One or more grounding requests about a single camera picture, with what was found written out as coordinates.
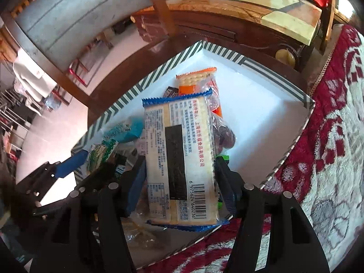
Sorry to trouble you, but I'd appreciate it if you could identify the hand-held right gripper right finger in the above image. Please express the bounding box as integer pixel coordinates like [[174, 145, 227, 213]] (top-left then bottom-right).
[[215, 156, 330, 273]]

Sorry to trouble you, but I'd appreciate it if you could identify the teal white snack packet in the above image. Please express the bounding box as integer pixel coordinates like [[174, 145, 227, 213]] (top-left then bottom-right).
[[98, 118, 144, 144]]

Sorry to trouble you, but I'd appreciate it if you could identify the floral fleece blanket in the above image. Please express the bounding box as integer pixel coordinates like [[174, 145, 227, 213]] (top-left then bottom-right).
[[142, 24, 364, 273]]

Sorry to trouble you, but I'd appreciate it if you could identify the striped rim white box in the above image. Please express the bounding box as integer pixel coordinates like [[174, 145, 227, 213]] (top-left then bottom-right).
[[71, 40, 316, 270]]

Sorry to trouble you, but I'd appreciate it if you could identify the wooden chair grey back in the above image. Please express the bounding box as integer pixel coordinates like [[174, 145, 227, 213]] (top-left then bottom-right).
[[0, 0, 177, 97]]

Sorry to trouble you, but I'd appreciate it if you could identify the orange cracker packet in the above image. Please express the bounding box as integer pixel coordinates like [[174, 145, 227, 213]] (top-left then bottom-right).
[[175, 67, 224, 117]]

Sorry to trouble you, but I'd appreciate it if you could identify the round brass knob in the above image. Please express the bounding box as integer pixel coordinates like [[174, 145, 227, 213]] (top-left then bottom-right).
[[275, 48, 296, 66]]

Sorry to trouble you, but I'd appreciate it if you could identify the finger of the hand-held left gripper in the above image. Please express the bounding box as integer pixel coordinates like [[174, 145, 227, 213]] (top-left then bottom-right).
[[74, 161, 123, 191], [26, 149, 89, 194]]

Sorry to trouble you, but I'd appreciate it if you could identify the green white snack packet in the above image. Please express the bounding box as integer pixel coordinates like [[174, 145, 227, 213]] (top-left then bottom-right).
[[85, 138, 119, 174]]

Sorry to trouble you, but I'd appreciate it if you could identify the white cloth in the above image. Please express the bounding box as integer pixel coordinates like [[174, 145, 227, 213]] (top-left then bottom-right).
[[13, 48, 58, 103]]

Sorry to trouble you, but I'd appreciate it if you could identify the clear bag of dark dates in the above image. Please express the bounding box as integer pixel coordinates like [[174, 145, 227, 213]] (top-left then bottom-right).
[[207, 91, 237, 151]]

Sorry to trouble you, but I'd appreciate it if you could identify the wooden coffee table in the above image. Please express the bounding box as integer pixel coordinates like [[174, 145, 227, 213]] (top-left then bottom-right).
[[134, 0, 324, 72]]

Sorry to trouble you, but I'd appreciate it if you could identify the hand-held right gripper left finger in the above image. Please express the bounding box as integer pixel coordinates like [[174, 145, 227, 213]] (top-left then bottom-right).
[[30, 155, 147, 273]]

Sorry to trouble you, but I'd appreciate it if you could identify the metal rack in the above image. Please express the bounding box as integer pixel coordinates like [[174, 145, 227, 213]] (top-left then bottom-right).
[[0, 88, 32, 154]]

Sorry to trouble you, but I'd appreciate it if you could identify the dark brown snack packet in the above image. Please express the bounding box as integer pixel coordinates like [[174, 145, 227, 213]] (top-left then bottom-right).
[[163, 86, 180, 99]]

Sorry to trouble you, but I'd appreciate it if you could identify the blue cracker packet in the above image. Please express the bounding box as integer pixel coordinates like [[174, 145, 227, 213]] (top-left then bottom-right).
[[142, 88, 231, 232]]

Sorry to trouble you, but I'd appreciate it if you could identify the flat yellow box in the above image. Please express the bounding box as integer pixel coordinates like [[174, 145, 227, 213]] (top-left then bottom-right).
[[261, 8, 322, 46]]

